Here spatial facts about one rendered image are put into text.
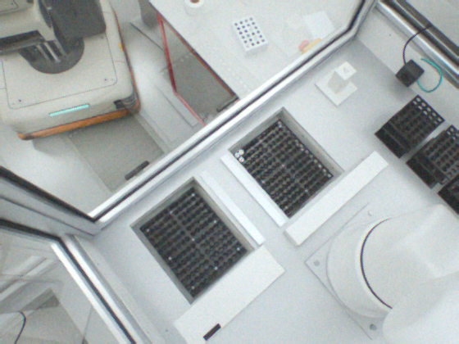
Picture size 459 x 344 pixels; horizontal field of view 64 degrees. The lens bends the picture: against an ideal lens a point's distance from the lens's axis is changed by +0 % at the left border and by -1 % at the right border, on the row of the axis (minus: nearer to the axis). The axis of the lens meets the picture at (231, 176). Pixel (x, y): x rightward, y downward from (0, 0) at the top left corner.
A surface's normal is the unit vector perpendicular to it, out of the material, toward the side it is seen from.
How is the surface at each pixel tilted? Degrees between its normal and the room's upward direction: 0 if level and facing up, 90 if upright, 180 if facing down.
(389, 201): 0
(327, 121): 0
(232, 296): 0
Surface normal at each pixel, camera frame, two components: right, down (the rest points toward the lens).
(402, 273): -0.72, 0.50
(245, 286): 0.04, -0.29
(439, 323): -0.30, -0.32
